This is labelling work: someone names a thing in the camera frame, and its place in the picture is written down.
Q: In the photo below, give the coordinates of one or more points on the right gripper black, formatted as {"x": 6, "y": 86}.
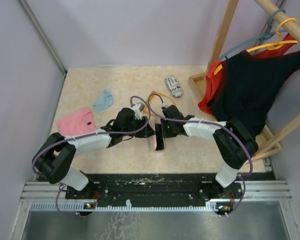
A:
{"x": 165, "y": 133}

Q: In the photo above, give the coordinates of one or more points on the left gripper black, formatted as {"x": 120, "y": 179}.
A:
{"x": 146, "y": 131}

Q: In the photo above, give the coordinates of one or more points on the black sunglasses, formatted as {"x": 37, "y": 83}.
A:
{"x": 160, "y": 146}

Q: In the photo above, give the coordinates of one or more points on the pink glasses case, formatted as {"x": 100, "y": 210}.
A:
{"x": 152, "y": 139}

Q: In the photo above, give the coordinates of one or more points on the newspaper print glasses case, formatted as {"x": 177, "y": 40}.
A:
{"x": 173, "y": 86}

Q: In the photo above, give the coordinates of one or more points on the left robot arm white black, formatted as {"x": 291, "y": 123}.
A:
{"x": 53, "y": 160}

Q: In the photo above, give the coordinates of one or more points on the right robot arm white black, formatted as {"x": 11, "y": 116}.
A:
{"x": 235, "y": 144}

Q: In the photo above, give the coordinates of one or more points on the orange sunglasses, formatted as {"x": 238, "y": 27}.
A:
{"x": 155, "y": 101}

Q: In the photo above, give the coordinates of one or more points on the pink folded garment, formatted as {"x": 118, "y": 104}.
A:
{"x": 78, "y": 123}

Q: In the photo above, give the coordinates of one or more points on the red tank top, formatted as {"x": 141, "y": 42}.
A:
{"x": 215, "y": 75}

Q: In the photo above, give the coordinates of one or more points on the navy tank top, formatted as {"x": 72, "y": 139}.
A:
{"x": 250, "y": 86}

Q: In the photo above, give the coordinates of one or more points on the yellow hanger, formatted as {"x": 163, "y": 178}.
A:
{"x": 269, "y": 46}

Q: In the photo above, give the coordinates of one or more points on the teal hanger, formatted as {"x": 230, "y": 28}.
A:
{"x": 255, "y": 37}

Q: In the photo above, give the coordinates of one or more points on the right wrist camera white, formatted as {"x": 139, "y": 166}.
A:
{"x": 165, "y": 106}

